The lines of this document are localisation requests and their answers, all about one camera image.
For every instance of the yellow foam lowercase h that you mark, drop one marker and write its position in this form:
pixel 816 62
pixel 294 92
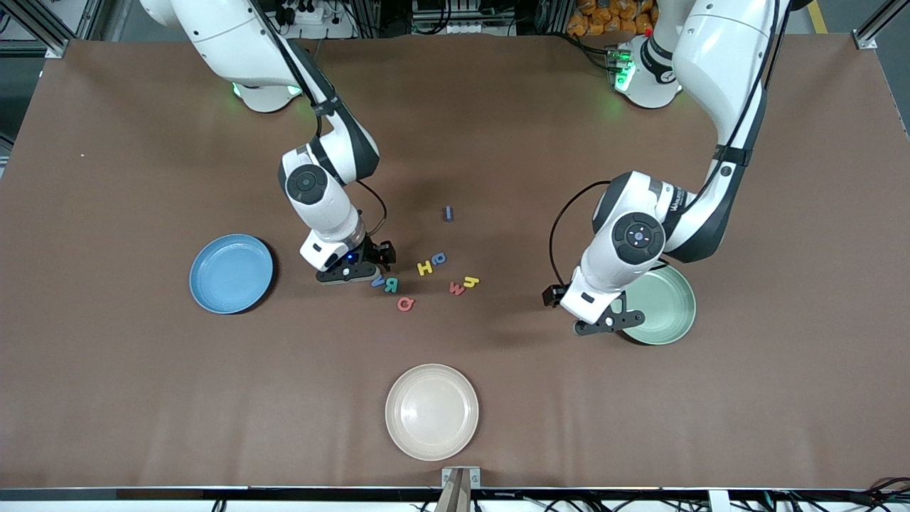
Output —
pixel 469 284

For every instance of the beige plate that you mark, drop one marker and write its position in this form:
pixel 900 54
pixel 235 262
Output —
pixel 431 412

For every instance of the aluminium frame post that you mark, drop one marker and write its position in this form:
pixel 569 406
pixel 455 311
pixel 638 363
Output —
pixel 867 35
pixel 50 39

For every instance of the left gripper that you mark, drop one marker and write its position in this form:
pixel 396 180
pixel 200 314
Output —
pixel 551 295

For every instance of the blue plate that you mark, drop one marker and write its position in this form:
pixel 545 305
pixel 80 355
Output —
pixel 227 274

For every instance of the pink foam lowercase w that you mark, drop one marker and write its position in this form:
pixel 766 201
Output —
pixel 456 290

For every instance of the white power strip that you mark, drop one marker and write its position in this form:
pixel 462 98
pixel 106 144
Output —
pixel 313 14

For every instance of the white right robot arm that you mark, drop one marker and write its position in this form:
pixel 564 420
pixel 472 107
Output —
pixel 234 43

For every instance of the green plate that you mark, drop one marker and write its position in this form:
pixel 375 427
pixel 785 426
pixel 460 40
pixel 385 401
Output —
pixel 668 306

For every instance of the red foam letter Q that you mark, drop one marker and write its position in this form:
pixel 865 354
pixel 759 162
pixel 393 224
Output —
pixel 405 299

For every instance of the orange packaged items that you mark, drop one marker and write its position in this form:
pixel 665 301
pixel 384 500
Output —
pixel 597 18

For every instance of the green foam letter R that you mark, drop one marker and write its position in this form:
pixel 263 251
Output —
pixel 389 284

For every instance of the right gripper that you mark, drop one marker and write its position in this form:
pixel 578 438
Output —
pixel 375 251

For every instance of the yellow foam capital H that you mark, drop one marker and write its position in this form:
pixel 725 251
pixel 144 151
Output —
pixel 425 268

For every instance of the grey metal camera mount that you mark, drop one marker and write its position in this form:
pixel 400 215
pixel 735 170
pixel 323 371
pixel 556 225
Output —
pixel 461 491

